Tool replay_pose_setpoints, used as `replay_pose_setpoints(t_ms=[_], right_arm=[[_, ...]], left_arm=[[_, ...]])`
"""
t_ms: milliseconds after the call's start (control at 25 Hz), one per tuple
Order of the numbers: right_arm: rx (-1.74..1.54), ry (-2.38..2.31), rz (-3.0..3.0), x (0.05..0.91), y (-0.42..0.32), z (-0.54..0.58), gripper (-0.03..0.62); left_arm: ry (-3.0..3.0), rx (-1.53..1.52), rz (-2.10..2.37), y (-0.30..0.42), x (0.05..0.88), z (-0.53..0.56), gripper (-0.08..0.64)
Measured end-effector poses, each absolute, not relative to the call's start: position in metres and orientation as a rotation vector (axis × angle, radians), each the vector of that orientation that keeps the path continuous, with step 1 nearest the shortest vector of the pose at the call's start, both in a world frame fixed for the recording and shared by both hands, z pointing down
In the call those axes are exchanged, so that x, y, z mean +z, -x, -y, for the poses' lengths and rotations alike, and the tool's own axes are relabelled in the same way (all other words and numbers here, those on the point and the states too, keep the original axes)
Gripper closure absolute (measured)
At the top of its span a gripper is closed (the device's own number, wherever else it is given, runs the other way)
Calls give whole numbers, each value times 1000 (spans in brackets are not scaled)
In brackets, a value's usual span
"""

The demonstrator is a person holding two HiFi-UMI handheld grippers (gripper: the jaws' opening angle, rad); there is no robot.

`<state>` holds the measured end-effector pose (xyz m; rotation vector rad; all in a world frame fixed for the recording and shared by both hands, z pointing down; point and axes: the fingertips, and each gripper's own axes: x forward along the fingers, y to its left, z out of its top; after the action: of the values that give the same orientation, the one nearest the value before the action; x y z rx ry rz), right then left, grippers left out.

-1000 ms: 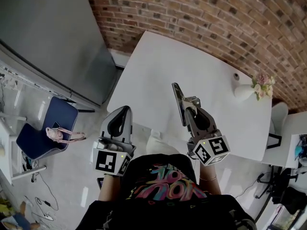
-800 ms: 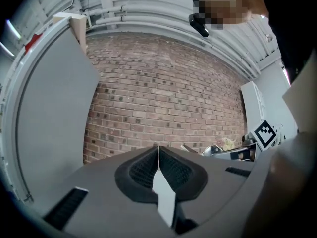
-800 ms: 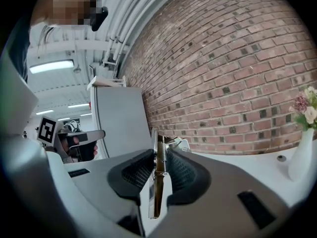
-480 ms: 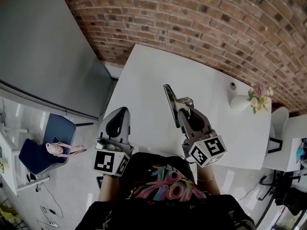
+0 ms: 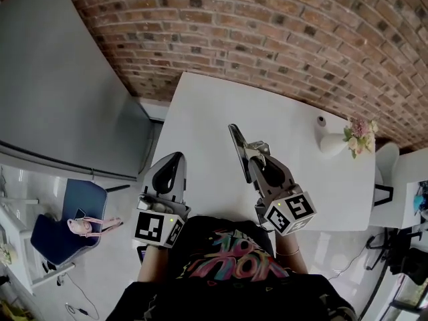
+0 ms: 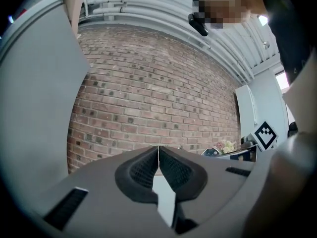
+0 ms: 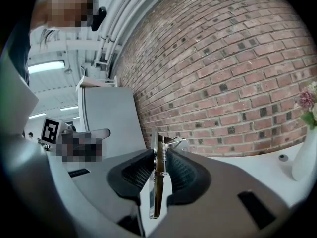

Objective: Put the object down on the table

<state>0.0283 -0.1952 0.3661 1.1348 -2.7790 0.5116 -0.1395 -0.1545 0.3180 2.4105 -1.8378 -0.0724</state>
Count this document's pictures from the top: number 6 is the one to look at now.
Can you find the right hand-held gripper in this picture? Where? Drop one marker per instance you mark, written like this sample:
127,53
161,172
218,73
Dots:
265,135

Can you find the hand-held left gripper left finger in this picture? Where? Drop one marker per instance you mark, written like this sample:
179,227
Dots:
99,182

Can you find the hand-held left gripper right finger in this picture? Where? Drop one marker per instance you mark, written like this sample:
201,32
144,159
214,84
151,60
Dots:
223,195

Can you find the person's left forearm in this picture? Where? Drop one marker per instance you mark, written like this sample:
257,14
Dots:
292,182

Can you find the pink and white flowers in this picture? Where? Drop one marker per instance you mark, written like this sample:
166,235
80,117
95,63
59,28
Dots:
225,145

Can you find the black printed shirt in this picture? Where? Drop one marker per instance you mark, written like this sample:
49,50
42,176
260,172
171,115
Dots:
292,33

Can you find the person's head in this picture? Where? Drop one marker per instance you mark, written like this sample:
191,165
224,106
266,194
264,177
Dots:
223,6

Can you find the cardboard box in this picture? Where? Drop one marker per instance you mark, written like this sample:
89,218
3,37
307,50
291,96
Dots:
74,6

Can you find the black head-worn camera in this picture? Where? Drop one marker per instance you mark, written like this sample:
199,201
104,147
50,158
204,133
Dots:
198,25

